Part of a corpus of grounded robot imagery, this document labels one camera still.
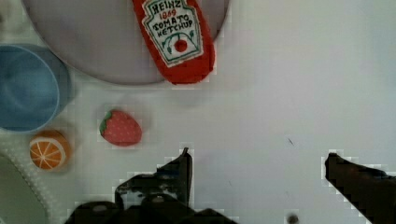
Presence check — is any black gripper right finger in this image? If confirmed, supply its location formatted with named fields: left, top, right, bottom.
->
left=324, top=153, right=396, bottom=224

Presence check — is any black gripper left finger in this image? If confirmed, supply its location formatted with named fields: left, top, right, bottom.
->
left=64, top=148, right=237, bottom=224

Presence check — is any red plush ketchup bottle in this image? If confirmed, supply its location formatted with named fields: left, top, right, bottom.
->
left=132, top=0, right=216, bottom=85

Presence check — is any round pink plate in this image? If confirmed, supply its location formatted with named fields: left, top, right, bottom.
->
left=21, top=0, right=231, bottom=85

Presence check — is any plush strawberry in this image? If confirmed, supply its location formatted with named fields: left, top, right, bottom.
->
left=99, top=109, right=142, bottom=147

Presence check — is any plush orange slice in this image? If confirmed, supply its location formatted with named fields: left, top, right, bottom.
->
left=29, top=130, right=72, bottom=171

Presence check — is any green perforated colander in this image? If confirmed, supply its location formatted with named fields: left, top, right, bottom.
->
left=0, top=152, right=51, bottom=224

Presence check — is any blue bowl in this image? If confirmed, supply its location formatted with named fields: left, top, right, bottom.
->
left=0, top=44, right=72, bottom=133

